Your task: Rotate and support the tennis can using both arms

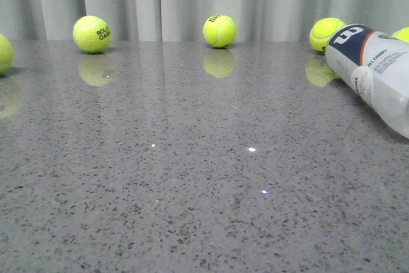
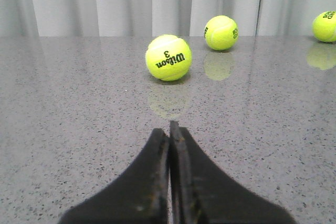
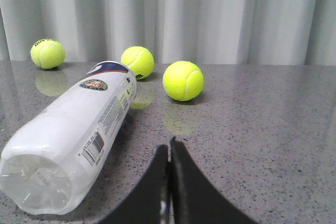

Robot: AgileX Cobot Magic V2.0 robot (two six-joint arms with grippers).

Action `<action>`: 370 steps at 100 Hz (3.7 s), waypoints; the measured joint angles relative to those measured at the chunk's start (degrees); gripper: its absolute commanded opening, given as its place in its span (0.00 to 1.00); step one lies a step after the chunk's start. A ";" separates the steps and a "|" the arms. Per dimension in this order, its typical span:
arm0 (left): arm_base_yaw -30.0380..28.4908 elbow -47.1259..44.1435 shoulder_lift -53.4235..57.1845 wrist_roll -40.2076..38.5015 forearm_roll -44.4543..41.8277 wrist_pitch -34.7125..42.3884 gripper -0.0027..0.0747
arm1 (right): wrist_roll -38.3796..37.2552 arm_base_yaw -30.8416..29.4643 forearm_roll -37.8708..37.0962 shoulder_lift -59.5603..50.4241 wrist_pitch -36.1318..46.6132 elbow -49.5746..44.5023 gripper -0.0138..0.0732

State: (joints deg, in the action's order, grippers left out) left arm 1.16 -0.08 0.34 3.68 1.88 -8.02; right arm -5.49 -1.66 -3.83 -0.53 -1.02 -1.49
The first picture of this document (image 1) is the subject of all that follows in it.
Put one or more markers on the white blue tennis ball can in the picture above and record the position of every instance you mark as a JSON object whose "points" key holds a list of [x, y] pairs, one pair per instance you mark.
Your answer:
{"points": [[375, 66]]}

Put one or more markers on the centre tennis ball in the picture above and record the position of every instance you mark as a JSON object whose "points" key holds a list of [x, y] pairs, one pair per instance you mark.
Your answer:
{"points": [[219, 31]]}

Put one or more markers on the tennis ball with black lettering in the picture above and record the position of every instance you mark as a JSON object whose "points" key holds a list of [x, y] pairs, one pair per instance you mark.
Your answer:
{"points": [[92, 34]]}

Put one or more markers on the far left tennis ball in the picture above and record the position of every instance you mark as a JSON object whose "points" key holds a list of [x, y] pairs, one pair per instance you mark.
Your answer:
{"points": [[7, 54]]}

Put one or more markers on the far right tennis ball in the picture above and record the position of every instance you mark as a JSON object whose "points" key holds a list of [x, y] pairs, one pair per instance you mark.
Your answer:
{"points": [[402, 34]]}

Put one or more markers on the grey white curtain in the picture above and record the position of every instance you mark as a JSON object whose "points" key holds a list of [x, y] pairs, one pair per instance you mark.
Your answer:
{"points": [[204, 1]]}

